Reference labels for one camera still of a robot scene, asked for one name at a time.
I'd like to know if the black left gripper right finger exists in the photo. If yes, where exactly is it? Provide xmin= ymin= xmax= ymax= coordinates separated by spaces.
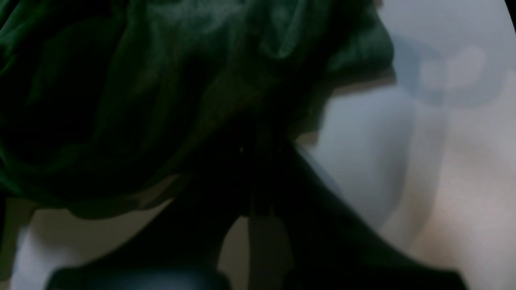
xmin=259 ymin=139 xmax=466 ymax=290

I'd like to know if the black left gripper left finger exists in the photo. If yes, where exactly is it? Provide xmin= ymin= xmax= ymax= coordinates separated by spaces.
xmin=46 ymin=149 xmax=255 ymax=290

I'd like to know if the dark green t-shirt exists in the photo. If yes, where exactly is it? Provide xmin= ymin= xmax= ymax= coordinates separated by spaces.
xmin=1 ymin=0 xmax=394 ymax=218

